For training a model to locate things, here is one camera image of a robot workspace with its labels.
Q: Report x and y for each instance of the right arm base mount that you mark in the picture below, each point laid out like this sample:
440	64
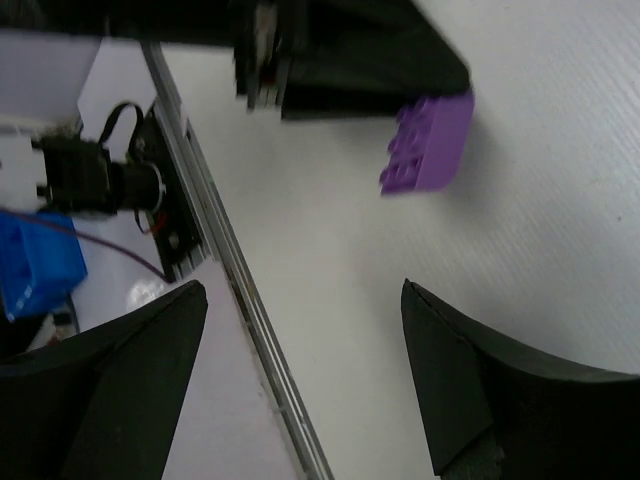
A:
83	179

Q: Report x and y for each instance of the purple lego brick studs up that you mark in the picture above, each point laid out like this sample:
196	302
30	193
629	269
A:
426	151

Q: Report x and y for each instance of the aluminium rail frame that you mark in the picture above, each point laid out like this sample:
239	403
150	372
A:
220	239

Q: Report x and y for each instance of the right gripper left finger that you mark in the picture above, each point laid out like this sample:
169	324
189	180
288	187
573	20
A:
103	404

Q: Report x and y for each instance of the blue box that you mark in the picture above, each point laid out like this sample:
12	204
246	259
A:
40	267

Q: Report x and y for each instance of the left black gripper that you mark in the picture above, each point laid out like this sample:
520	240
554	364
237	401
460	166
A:
340	59

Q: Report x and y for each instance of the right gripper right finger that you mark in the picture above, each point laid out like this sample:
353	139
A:
493	407

